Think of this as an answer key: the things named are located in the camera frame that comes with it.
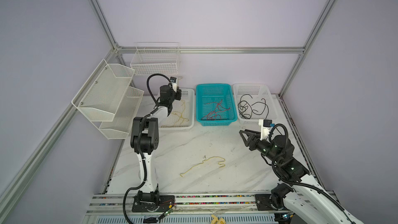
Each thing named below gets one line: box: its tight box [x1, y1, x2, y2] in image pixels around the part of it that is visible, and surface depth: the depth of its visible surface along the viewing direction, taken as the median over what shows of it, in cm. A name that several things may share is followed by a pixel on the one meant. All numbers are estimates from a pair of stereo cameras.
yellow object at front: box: [210, 214, 227, 224], surface depth 69 cm
